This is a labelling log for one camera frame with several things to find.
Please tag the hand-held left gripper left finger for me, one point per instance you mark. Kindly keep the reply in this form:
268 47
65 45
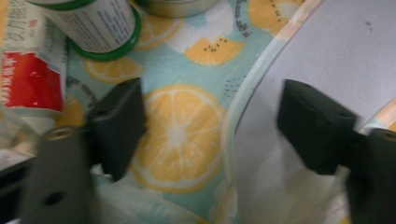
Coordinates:
118 127

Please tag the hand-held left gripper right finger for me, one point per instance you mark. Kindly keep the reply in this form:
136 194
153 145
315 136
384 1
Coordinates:
314 130

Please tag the lemon print cloth bag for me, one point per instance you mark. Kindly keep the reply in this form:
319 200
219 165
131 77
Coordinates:
183 124

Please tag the red and white tube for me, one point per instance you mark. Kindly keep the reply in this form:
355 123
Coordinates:
28 81

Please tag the small white-lidded jar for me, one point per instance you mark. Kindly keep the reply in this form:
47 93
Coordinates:
93 25

